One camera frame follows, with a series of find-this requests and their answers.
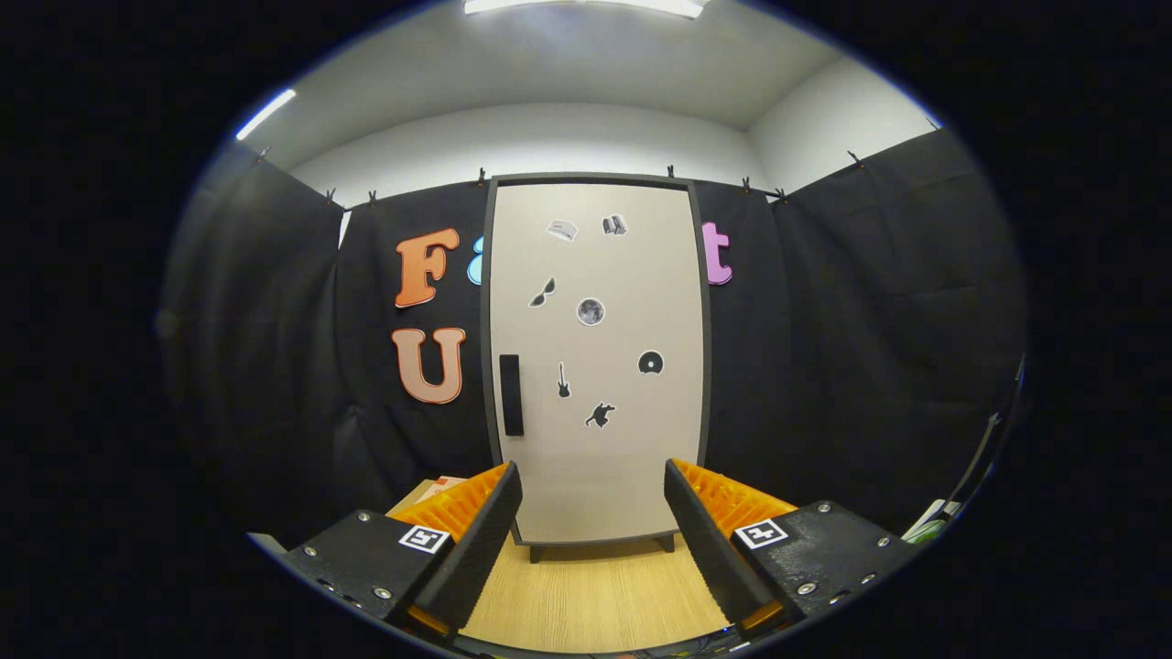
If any narrow ceiling light strip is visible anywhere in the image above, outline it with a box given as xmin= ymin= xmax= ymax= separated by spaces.
xmin=235 ymin=88 xmax=298 ymax=142

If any beige shoe cabinet door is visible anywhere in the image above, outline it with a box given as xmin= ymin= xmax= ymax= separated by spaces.
xmin=490 ymin=182 xmax=706 ymax=544

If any black backdrop cloth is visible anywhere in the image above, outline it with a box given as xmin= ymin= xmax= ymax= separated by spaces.
xmin=160 ymin=119 xmax=1031 ymax=541

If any row of cloth clips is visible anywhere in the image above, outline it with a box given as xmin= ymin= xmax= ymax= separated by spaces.
xmin=259 ymin=116 xmax=942 ymax=204

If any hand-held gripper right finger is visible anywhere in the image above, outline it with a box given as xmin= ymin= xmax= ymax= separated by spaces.
xmin=664 ymin=458 xmax=921 ymax=637

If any black cable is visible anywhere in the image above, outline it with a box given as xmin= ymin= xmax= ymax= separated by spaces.
xmin=952 ymin=357 xmax=1026 ymax=509

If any wide ceiling light panel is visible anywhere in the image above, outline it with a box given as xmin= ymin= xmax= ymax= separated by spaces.
xmin=462 ymin=0 xmax=711 ymax=19

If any grey shoe cabinet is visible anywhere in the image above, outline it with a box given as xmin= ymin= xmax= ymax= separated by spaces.
xmin=480 ymin=172 xmax=713 ymax=564

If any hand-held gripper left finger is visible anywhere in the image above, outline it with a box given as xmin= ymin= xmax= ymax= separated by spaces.
xmin=279 ymin=460 xmax=524 ymax=642

